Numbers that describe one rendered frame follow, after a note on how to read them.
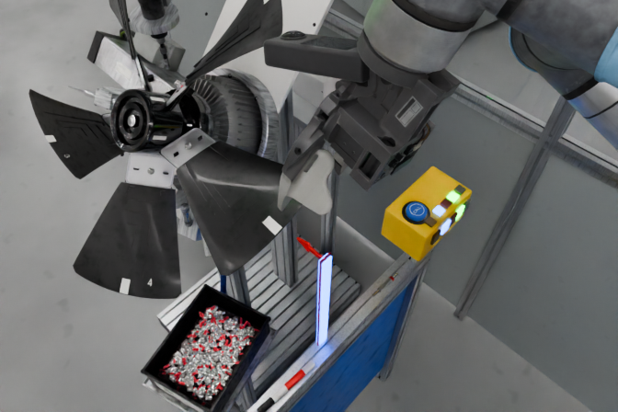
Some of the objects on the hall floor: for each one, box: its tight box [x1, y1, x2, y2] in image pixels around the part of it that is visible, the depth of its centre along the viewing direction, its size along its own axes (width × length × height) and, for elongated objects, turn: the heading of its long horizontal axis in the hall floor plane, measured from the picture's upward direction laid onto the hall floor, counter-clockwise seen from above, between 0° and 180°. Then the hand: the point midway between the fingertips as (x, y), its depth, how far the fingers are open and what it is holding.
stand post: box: [270, 86, 299, 288], centre depth 166 cm, size 4×9×115 cm, turn 46°
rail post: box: [376, 264, 429, 383], centre depth 159 cm, size 4×4×78 cm
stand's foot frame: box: [157, 234, 361, 412], centre depth 201 cm, size 62×46×8 cm
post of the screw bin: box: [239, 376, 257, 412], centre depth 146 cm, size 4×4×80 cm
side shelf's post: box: [320, 144, 339, 258], centre depth 188 cm, size 4×4×83 cm
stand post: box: [217, 266, 252, 307], centre depth 165 cm, size 4×9×91 cm, turn 46°
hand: (309, 180), depth 57 cm, fingers open, 8 cm apart
